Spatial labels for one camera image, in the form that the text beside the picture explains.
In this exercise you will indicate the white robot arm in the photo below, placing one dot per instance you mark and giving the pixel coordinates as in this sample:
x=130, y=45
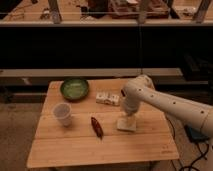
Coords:
x=195, y=114

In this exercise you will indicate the white patterned box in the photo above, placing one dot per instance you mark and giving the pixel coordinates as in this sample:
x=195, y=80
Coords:
x=107, y=98

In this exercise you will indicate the red chili pepper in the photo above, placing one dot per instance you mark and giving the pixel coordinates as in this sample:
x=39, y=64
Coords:
x=97, y=127

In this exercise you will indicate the long wooden shelf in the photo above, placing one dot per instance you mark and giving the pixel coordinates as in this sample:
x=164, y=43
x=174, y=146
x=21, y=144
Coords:
x=67, y=12

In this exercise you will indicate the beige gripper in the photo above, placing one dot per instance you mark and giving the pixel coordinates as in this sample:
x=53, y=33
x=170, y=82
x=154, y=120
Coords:
x=130, y=120

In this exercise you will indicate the green ceramic bowl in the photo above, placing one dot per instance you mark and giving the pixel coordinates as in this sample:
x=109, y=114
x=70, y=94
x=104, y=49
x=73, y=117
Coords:
x=74, y=89

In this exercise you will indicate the brown tray on shelf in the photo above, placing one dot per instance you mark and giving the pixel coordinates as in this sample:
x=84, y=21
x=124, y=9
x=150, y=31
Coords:
x=129, y=9

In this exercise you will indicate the white sponge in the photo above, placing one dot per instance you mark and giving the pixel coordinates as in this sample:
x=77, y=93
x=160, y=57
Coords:
x=121, y=125

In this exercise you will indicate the translucent white cup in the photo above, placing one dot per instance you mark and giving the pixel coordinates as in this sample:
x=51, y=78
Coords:
x=62, y=112

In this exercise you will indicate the black power adapter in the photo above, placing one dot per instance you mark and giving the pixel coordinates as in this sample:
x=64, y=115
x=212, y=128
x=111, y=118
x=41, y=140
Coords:
x=194, y=136

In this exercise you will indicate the wooden folding table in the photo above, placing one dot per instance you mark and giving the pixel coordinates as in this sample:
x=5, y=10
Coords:
x=78, y=144

